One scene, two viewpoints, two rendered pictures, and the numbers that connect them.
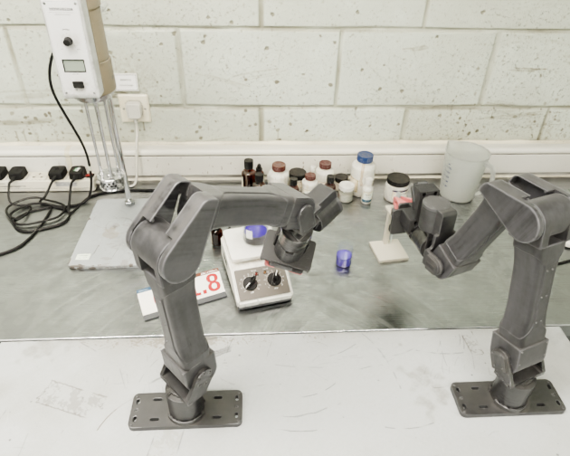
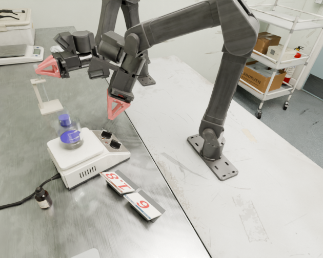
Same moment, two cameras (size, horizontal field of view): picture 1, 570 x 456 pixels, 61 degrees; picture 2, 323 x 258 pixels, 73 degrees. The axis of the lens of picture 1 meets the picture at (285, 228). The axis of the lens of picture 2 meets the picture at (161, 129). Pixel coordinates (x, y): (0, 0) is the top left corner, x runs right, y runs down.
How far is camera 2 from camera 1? 1.07 m
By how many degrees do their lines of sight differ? 82
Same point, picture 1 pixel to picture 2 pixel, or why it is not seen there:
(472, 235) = (112, 25)
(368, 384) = (155, 104)
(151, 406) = (221, 168)
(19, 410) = (281, 245)
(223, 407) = (200, 140)
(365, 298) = (97, 110)
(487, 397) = (145, 78)
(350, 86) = not seen: outside the picture
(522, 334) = not seen: hidden behind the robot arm
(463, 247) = not seen: hidden behind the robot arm
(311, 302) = (108, 129)
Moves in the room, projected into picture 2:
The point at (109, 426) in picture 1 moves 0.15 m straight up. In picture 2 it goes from (244, 184) to (261, 147)
